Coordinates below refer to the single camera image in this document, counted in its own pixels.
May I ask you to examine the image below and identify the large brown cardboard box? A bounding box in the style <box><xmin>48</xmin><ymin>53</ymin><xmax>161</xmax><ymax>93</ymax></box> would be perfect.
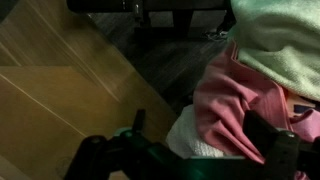
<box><xmin>0</xmin><ymin>0</ymin><xmax>178</xmax><ymax>180</ymax></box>

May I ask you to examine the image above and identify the light green towel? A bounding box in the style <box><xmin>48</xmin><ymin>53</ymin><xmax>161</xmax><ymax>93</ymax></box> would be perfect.
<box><xmin>228</xmin><ymin>0</ymin><xmax>320</xmax><ymax>103</ymax></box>

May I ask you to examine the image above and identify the white towel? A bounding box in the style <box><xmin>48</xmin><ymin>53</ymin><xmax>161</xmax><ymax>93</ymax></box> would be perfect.
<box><xmin>165</xmin><ymin>104</ymin><xmax>228</xmax><ymax>159</ymax></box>

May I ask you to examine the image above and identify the pink cloth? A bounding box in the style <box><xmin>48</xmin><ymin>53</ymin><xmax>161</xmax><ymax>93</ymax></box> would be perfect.
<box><xmin>193</xmin><ymin>41</ymin><xmax>320</xmax><ymax>180</ymax></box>

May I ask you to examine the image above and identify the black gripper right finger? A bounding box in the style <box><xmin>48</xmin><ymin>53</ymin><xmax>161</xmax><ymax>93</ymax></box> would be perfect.
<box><xmin>243</xmin><ymin>110</ymin><xmax>280</xmax><ymax>164</ymax></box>

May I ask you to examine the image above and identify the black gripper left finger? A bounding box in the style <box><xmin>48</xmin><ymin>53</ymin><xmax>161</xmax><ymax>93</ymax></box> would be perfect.
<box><xmin>132</xmin><ymin>109</ymin><xmax>147</xmax><ymax>133</ymax></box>

